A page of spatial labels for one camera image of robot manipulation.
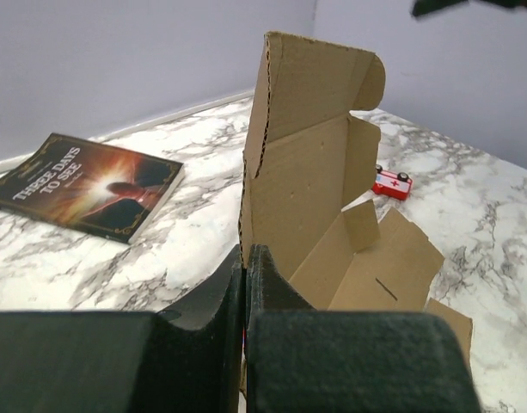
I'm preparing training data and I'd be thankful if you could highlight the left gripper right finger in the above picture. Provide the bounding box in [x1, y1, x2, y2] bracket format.
[245, 245, 481, 412]

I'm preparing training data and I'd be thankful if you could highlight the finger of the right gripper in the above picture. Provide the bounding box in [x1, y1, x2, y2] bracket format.
[410, 0, 527, 21]

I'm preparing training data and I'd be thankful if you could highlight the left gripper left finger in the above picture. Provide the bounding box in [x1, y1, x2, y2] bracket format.
[0, 249, 244, 412]

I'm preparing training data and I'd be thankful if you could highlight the cardboard box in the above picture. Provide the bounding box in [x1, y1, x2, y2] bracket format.
[237, 30, 474, 401]

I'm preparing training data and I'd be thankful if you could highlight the red toy ambulance car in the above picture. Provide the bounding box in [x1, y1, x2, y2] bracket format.
[371, 164, 413, 201]

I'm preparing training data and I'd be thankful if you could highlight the dark paperback book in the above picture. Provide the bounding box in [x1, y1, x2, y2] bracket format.
[0, 133, 185, 243]

